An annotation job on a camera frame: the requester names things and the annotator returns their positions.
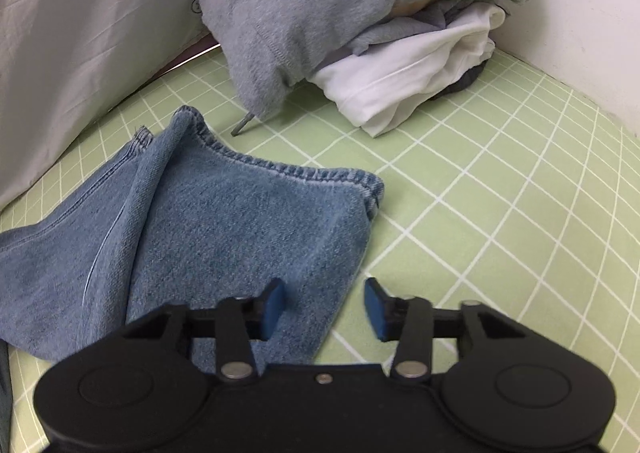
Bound blue denim jeans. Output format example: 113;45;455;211
1;106;384;366

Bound green grid bed sheet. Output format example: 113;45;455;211
1;49;639;452

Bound white folded garment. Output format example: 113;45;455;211
307;2;506;138

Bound dark garment under pile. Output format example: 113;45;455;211
430;60;488;101

